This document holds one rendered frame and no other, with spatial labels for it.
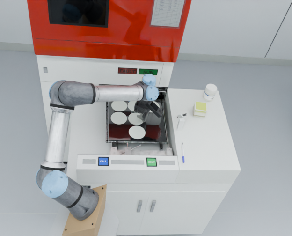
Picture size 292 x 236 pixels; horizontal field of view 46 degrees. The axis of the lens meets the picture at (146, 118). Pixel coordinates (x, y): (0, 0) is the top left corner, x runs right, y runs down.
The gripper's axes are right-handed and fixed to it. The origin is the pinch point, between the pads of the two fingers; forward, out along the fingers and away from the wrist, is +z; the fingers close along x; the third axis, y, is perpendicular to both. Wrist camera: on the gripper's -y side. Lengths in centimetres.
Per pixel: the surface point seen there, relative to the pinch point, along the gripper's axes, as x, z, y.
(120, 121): 6.8, 1.3, 13.2
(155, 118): -6.0, 1.4, -4.5
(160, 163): 27.3, -4.3, -20.5
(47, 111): 8, 22, 67
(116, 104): -4.3, 1.2, 22.0
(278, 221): -32, 91, -118
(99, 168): 45.9, -4.7, 6.7
